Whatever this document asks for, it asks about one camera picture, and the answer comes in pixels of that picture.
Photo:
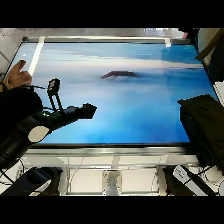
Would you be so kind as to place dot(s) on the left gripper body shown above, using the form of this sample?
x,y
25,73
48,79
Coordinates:
x,y
83,111

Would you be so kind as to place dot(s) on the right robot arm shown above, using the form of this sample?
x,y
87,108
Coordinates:
x,y
186,180

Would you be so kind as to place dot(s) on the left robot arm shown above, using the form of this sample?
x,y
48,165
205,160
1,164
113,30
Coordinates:
x,y
20,140

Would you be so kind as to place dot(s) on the brown garment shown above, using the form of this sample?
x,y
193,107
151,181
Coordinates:
x,y
16,76

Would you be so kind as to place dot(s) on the dark grey garment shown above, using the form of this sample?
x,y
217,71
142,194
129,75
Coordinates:
x,y
191,136

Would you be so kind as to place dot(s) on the dark olive garment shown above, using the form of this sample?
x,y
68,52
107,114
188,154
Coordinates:
x,y
206,113

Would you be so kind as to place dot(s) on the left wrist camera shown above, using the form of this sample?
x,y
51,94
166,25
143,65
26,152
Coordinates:
x,y
53,85

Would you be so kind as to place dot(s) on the silver frame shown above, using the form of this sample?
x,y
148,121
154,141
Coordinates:
x,y
111,181

